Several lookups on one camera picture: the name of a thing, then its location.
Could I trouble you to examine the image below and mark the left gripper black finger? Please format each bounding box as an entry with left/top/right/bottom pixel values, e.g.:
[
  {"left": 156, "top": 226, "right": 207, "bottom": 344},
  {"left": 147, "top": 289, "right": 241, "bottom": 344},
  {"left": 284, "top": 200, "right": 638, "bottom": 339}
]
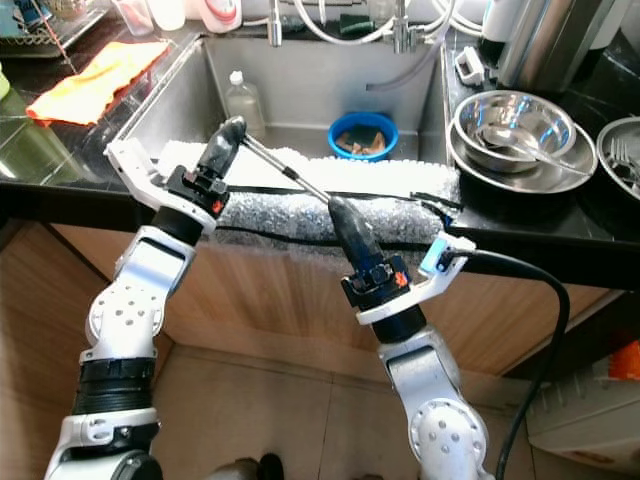
[
  {"left": 198, "top": 116, "right": 240, "bottom": 174},
  {"left": 213, "top": 122, "right": 249, "bottom": 179}
]

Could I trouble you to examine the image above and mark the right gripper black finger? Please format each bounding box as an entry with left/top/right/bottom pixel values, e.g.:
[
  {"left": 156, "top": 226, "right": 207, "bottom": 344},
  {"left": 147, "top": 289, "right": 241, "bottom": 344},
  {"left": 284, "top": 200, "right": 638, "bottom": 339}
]
[
  {"left": 345, "top": 198, "right": 386, "bottom": 266},
  {"left": 328, "top": 196, "right": 369, "bottom": 273}
]

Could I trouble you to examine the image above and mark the steel spoon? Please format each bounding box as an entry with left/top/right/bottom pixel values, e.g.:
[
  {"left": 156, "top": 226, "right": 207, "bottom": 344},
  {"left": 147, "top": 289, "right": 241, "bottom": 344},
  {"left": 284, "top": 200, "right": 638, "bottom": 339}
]
[
  {"left": 242, "top": 135, "right": 336, "bottom": 204},
  {"left": 480, "top": 123, "right": 596, "bottom": 171}
]

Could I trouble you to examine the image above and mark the round steel plate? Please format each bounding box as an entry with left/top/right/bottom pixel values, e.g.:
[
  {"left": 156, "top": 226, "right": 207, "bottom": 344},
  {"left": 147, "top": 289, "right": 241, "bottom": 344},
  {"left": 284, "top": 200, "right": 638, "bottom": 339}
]
[
  {"left": 597, "top": 117, "right": 640, "bottom": 201},
  {"left": 448, "top": 105, "right": 599, "bottom": 194}
]

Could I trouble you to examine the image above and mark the clear plastic bottle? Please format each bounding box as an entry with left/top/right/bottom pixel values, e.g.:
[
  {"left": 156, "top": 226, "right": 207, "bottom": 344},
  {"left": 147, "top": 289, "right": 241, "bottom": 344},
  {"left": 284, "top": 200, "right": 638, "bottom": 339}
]
[{"left": 225, "top": 70, "right": 266, "bottom": 136}]

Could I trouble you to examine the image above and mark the silver bubble wrap sheet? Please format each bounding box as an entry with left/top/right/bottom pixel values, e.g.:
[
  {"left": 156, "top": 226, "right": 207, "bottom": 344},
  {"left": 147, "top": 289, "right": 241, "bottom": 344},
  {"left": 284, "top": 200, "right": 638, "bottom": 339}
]
[{"left": 160, "top": 140, "right": 461, "bottom": 246}]

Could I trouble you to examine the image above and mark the stainless steel sink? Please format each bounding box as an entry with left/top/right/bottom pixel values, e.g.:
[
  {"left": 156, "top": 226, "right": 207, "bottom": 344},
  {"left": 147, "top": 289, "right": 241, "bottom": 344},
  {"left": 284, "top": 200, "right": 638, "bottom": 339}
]
[{"left": 120, "top": 35, "right": 461, "bottom": 166}]

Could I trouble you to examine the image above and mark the brown scouring sponge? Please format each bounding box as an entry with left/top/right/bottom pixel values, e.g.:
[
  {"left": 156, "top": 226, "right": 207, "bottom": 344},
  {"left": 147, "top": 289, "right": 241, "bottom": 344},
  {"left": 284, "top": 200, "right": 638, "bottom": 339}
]
[{"left": 340, "top": 130, "right": 389, "bottom": 157}]

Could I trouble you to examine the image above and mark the blue plastic bowl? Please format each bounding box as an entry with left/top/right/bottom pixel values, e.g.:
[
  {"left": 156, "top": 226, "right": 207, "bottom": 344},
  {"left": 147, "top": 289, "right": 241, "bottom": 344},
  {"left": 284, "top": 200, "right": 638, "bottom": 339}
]
[{"left": 328, "top": 112, "right": 399, "bottom": 161}]

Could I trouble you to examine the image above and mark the wooden cabinet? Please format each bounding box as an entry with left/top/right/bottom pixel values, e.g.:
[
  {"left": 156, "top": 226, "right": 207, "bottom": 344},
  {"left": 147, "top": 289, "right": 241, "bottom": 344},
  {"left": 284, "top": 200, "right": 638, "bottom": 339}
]
[{"left": 0, "top": 225, "right": 621, "bottom": 480}]

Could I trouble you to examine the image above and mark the white red soap bottle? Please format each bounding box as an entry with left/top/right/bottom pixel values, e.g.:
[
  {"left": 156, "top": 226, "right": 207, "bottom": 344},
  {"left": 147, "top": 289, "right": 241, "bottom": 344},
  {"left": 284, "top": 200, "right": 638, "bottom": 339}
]
[{"left": 195, "top": 0, "right": 243, "bottom": 33}]

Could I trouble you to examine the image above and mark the orange cloth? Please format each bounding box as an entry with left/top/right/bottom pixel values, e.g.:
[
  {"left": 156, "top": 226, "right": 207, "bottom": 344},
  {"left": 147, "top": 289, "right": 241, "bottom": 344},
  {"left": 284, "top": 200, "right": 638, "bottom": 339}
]
[{"left": 27, "top": 40, "right": 171, "bottom": 126}]

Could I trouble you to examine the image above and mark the chrome spring faucet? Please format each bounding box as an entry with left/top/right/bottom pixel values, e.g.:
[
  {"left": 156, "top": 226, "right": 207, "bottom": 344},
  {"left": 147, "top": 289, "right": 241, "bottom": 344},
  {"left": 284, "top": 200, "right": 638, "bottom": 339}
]
[{"left": 268, "top": 0, "right": 284, "bottom": 47}]

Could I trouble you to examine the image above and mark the plain white plastic bottle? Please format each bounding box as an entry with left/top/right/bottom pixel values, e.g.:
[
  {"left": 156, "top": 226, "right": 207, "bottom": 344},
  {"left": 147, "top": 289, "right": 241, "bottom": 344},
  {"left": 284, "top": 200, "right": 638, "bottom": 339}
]
[{"left": 150, "top": 0, "right": 186, "bottom": 31}]

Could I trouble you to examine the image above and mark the clear plastic cup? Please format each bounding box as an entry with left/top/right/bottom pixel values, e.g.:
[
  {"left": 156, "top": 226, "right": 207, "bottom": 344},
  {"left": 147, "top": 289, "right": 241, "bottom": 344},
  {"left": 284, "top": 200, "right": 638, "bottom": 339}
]
[{"left": 115, "top": 0, "right": 156, "bottom": 36}]

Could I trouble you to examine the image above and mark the metal dish rack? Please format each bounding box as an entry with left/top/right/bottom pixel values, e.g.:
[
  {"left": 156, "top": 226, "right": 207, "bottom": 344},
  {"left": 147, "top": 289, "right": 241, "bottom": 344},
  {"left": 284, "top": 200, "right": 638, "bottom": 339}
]
[{"left": 0, "top": 0, "right": 106, "bottom": 57}]

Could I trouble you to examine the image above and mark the steel bowl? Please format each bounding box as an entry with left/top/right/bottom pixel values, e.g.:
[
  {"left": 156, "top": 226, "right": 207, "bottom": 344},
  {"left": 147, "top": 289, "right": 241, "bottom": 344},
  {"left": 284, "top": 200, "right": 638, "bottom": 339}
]
[{"left": 455, "top": 90, "right": 578, "bottom": 173}]

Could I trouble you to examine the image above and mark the small white box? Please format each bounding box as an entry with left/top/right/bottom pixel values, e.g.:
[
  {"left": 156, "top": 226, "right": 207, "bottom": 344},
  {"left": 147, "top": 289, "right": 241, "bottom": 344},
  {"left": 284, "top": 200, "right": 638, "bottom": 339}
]
[{"left": 455, "top": 47, "right": 486, "bottom": 86}]

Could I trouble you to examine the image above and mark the black robot foot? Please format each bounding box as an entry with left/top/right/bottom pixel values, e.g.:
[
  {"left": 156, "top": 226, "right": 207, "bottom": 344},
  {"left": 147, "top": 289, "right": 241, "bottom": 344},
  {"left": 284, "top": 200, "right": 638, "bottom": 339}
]
[{"left": 230, "top": 453, "right": 286, "bottom": 480}]

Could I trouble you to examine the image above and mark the white bottle with blue label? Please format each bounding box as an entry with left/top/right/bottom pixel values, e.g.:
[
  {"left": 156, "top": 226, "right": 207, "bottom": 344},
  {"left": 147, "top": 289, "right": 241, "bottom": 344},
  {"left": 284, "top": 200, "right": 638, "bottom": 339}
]
[{"left": 480, "top": 0, "right": 521, "bottom": 41}]

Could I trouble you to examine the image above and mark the orange tag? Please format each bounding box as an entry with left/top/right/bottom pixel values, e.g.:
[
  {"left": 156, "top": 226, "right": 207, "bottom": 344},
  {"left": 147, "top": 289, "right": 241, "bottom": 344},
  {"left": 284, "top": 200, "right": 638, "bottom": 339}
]
[{"left": 610, "top": 340, "right": 640, "bottom": 381}]

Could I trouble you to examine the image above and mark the steel fork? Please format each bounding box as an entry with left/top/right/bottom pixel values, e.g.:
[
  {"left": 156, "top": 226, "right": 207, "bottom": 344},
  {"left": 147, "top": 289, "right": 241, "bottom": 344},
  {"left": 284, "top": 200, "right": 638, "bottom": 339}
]
[{"left": 610, "top": 135, "right": 640, "bottom": 191}]

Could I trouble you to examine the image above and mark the tall steel thermos jug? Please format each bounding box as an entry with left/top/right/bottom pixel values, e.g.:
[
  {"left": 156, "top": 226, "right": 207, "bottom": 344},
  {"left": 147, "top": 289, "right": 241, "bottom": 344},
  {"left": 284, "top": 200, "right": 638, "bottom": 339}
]
[{"left": 495, "top": 0, "right": 626, "bottom": 93}]

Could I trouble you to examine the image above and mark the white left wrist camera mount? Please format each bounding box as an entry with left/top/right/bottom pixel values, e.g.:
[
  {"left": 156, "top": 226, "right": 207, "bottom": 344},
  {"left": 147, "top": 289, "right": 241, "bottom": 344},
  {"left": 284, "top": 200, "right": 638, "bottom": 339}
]
[{"left": 105, "top": 138, "right": 219, "bottom": 233}]

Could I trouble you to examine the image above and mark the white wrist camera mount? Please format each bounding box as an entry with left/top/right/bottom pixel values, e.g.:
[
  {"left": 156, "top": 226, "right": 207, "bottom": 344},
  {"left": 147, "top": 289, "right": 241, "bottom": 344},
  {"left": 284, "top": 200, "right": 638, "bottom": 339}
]
[
  {"left": 358, "top": 232, "right": 478, "bottom": 327},
  {"left": 105, "top": 138, "right": 219, "bottom": 233}
]

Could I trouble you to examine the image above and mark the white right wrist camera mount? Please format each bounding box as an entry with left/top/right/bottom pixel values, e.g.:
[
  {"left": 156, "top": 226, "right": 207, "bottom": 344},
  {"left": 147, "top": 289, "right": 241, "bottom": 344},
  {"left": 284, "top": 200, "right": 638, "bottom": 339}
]
[{"left": 358, "top": 232, "right": 478, "bottom": 327}]

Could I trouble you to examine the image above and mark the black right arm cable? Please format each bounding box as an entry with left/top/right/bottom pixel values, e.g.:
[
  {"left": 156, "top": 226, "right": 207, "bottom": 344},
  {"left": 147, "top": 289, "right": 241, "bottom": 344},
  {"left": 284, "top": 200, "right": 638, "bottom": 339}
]
[{"left": 460, "top": 248, "right": 573, "bottom": 480}]

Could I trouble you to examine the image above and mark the chrome hose faucet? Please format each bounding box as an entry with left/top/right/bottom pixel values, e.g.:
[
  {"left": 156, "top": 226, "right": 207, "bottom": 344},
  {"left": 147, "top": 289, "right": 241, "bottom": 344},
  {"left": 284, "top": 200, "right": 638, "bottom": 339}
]
[{"left": 393, "top": 0, "right": 412, "bottom": 53}]

